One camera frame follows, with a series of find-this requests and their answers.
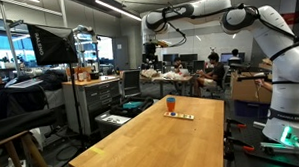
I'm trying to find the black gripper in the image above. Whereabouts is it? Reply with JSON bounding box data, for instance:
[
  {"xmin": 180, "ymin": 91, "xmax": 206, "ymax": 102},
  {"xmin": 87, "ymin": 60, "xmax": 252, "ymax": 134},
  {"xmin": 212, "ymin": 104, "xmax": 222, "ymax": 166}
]
[{"xmin": 143, "ymin": 42, "xmax": 158, "ymax": 64}]

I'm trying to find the orange plastic cup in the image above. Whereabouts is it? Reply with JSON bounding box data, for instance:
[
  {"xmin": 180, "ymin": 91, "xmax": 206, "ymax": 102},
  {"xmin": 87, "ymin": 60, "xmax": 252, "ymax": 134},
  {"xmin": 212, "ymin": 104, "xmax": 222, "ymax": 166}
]
[{"xmin": 166, "ymin": 101, "xmax": 177, "ymax": 113}]

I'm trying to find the cluttered wooden work table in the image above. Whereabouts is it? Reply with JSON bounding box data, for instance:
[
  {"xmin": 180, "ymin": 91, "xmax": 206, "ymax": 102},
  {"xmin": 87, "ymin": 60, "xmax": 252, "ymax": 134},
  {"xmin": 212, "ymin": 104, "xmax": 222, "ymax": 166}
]
[{"xmin": 139, "ymin": 67, "xmax": 195, "ymax": 99}]

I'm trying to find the seated person behind table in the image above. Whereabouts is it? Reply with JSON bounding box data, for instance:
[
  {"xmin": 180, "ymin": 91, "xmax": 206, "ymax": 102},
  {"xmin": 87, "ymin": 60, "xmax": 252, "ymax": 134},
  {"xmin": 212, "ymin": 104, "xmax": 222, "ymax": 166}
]
[{"xmin": 172, "ymin": 56, "xmax": 185, "ymax": 75}]

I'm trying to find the black framed office chair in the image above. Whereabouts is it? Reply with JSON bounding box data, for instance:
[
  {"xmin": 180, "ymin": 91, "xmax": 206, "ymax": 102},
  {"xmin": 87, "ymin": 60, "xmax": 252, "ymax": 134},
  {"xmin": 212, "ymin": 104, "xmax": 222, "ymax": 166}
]
[{"xmin": 121, "ymin": 69, "xmax": 143, "ymax": 99}]

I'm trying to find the teal case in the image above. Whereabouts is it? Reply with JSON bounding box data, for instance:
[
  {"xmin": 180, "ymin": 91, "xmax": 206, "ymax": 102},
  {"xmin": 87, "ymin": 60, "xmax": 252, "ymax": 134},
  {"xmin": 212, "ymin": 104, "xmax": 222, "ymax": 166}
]
[{"xmin": 121, "ymin": 100, "xmax": 144, "ymax": 110}]

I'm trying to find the black open bag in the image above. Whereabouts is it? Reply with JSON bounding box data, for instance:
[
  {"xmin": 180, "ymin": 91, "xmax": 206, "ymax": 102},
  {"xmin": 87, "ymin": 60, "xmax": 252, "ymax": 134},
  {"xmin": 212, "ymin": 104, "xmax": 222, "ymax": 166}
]
[{"xmin": 109, "ymin": 95, "xmax": 156, "ymax": 120}]

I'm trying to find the black device on cabinet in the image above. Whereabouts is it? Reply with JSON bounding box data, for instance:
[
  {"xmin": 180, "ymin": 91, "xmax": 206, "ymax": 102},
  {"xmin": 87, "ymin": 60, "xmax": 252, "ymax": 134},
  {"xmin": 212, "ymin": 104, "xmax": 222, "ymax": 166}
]
[{"xmin": 89, "ymin": 71, "xmax": 100, "ymax": 81}]

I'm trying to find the long ceiling light strip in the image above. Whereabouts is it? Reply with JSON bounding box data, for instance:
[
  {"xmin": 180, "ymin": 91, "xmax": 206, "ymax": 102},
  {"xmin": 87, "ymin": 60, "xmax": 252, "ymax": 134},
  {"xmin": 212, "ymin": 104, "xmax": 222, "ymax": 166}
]
[{"xmin": 94, "ymin": 0, "xmax": 143, "ymax": 24}]

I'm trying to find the wooden number puzzle board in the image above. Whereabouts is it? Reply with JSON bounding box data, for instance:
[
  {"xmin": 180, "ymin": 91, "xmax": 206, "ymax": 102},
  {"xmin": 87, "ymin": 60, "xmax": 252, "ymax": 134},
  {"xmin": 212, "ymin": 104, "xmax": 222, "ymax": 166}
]
[{"xmin": 163, "ymin": 110, "xmax": 196, "ymax": 122}]

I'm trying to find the seated person in black shirt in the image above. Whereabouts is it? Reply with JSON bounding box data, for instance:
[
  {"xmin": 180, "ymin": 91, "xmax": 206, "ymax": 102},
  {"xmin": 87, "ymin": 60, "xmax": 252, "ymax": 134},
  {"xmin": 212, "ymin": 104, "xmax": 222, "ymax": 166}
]
[{"xmin": 191, "ymin": 52, "xmax": 227, "ymax": 98}]

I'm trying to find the grey drawer cabinet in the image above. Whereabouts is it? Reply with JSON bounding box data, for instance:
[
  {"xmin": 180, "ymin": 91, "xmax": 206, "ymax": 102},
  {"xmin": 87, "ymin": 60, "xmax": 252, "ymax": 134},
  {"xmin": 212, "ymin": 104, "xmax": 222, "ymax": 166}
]
[{"xmin": 61, "ymin": 74, "xmax": 123, "ymax": 137}]

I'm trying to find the red bottle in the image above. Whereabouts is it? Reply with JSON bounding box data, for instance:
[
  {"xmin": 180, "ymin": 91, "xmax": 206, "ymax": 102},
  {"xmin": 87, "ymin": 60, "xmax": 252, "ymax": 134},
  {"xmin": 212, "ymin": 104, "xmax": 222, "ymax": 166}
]
[{"xmin": 76, "ymin": 67, "xmax": 87, "ymax": 83}]

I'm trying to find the grey floor box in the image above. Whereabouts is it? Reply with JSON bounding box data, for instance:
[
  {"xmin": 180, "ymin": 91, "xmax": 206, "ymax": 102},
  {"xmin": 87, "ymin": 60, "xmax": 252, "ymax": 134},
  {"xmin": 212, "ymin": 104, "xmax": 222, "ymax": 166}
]
[{"xmin": 93, "ymin": 109, "xmax": 133, "ymax": 138}]

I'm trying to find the wide black desk monitor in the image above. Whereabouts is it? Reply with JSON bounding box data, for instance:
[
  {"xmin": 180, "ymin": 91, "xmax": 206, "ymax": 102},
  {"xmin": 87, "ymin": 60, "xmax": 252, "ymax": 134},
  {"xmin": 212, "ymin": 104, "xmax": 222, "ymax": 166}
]
[{"xmin": 219, "ymin": 51, "xmax": 247, "ymax": 64}]

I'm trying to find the black light stand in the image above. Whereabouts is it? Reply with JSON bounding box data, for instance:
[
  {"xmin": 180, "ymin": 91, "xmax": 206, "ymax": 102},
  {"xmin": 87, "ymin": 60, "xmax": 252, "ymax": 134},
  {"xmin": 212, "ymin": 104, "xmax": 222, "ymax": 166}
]
[{"xmin": 68, "ymin": 62, "xmax": 86, "ymax": 148}]

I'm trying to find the distant person in white shirt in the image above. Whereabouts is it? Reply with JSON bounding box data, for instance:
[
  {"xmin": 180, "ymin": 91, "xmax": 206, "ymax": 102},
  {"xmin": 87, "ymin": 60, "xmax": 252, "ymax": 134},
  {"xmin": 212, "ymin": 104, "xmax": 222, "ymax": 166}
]
[{"xmin": 227, "ymin": 48, "xmax": 243, "ymax": 63}]

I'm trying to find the black softbox light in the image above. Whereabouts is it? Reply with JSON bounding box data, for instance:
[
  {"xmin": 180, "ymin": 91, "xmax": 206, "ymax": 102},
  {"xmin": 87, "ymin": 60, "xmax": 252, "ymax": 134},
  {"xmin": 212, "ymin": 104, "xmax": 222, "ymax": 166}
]
[{"xmin": 26, "ymin": 21, "xmax": 80, "ymax": 68}]

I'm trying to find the cardboard box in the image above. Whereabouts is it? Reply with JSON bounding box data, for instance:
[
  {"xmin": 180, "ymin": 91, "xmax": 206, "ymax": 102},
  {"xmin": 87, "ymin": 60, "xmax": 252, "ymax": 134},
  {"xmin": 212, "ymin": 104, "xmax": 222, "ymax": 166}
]
[{"xmin": 230, "ymin": 69, "xmax": 274, "ymax": 107}]

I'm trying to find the yellow tape strip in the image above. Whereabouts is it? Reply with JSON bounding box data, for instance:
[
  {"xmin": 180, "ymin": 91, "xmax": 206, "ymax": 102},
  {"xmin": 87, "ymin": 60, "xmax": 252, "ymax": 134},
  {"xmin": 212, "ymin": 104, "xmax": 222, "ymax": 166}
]
[{"xmin": 89, "ymin": 146, "xmax": 107, "ymax": 157}]

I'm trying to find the blue storage bin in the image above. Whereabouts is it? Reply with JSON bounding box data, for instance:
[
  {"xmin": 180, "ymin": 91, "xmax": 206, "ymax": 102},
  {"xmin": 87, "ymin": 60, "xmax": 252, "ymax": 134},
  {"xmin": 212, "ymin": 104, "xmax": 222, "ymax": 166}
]
[{"xmin": 233, "ymin": 98, "xmax": 272, "ymax": 122}]

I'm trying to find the aluminium extrusion bar stack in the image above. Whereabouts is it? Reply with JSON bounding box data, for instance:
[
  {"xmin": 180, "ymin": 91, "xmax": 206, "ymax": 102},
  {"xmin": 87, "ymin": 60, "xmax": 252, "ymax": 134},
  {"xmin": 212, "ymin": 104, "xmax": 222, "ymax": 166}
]
[{"xmin": 252, "ymin": 120, "xmax": 269, "ymax": 130}]

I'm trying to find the black fabric cover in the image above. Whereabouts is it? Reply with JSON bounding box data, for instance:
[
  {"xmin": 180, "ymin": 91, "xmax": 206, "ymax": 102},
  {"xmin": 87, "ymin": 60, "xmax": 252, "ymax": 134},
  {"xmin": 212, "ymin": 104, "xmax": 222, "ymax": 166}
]
[{"xmin": 0, "ymin": 70, "xmax": 70, "ymax": 144}]

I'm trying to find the short aluminium extrusion bar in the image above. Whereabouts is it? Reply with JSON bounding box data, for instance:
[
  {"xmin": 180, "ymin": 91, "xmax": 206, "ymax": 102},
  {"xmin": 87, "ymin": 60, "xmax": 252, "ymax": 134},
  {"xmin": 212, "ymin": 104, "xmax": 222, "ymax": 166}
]
[{"xmin": 259, "ymin": 139, "xmax": 299, "ymax": 152}]

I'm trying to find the wooden stool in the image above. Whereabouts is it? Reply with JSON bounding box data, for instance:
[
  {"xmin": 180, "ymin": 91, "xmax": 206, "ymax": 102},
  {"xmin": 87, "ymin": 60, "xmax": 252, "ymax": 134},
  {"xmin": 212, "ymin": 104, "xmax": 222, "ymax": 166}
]
[{"xmin": 0, "ymin": 129, "xmax": 54, "ymax": 167}]

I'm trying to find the black clamp with orange handle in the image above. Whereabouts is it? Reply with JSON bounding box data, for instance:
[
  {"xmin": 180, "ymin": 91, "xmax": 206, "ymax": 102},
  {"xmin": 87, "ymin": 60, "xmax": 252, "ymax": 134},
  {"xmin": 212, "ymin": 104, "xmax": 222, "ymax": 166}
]
[
  {"xmin": 224, "ymin": 117, "xmax": 248, "ymax": 131},
  {"xmin": 223, "ymin": 135, "xmax": 256, "ymax": 156}
]

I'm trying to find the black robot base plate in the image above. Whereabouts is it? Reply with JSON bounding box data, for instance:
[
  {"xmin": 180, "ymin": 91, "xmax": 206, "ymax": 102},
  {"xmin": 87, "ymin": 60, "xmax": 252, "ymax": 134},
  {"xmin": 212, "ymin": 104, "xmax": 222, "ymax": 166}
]
[{"xmin": 222, "ymin": 119, "xmax": 299, "ymax": 167}]

